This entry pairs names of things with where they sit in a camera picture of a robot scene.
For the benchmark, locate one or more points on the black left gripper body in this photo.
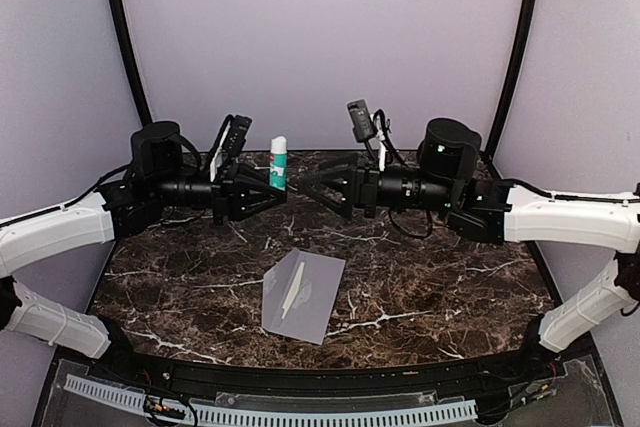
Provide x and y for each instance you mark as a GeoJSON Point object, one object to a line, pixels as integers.
{"type": "Point", "coordinates": [167, 189]}

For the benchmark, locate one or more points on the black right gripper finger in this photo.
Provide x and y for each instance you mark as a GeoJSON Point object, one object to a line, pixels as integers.
{"type": "Point", "coordinates": [332, 189]}
{"type": "Point", "coordinates": [336, 169]}

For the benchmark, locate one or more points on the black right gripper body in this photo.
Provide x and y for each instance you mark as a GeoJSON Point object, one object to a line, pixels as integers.
{"type": "Point", "coordinates": [430, 193]}

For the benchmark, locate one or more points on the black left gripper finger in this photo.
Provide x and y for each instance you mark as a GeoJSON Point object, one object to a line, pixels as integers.
{"type": "Point", "coordinates": [253, 198]}
{"type": "Point", "coordinates": [251, 178]}

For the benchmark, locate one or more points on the small white-capped glue bottle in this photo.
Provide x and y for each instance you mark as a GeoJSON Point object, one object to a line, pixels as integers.
{"type": "Point", "coordinates": [278, 163]}

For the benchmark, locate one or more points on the grey paper envelope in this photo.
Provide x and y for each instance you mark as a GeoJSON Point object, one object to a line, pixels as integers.
{"type": "Point", "coordinates": [309, 316]}

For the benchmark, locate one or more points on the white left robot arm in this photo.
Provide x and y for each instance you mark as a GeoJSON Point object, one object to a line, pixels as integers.
{"type": "Point", "coordinates": [106, 212]}

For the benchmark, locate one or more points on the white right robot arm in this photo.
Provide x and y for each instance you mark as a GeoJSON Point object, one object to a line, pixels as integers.
{"type": "Point", "coordinates": [495, 212]}

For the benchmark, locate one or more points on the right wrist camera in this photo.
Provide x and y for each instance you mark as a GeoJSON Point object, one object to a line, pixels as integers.
{"type": "Point", "coordinates": [368, 131]}

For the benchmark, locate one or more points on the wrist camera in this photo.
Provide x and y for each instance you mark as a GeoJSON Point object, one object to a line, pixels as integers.
{"type": "Point", "coordinates": [368, 131]}
{"type": "Point", "coordinates": [227, 145]}

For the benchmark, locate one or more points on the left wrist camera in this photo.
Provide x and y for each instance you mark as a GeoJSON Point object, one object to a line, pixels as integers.
{"type": "Point", "coordinates": [227, 145]}

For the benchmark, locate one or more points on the black front rail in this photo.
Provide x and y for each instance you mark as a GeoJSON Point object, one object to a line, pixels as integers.
{"type": "Point", "coordinates": [487, 376]}

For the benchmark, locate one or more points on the black frame corner post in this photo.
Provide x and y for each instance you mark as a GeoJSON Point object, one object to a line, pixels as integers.
{"type": "Point", "coordinates": [512, 74]}

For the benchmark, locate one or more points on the white slotted cable duct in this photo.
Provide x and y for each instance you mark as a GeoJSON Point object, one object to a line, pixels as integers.
{"type": "Point", "coordinates": [232, 409]}

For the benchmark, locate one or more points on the black left frame post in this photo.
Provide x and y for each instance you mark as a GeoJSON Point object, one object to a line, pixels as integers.
{"type": "Point", "coordinates": [129, 61]}

